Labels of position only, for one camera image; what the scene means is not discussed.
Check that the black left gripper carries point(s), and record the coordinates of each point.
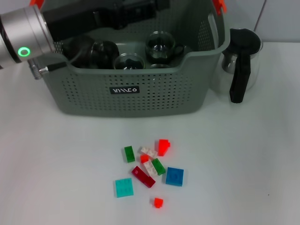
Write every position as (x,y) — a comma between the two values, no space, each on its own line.
(75,23)

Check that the glass teacup with black holder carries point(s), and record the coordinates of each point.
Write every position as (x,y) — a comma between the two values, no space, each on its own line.
(159,66)
(159,50)
(130,62)
(105,54)

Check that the dark red toy brick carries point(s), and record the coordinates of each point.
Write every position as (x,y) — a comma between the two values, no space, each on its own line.
(143,176)

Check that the blue toy plate brick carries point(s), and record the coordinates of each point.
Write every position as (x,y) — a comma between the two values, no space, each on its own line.
(174,176)

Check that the teal toy plate brick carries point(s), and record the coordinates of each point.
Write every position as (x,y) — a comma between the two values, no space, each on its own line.
(124,187)

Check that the small orange toy brick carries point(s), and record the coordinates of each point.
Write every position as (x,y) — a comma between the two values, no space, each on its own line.
(144,159)
(158,202)

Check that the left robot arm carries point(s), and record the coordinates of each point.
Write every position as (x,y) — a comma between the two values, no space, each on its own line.
(23,39)

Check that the grey perforated storage basket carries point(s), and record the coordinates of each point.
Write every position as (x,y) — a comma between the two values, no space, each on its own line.
(164,93)

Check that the black clay teapot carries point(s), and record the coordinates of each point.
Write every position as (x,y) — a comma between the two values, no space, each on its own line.
(77,51)

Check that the orange wedge toy brick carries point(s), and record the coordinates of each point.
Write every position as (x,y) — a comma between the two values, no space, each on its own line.
(164,147)

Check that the white translucent toy brick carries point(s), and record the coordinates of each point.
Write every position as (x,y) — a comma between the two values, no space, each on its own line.
(150,152)
(150,168)

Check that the green toy brick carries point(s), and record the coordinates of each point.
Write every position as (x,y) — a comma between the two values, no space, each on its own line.
(129,154)
(159,167)

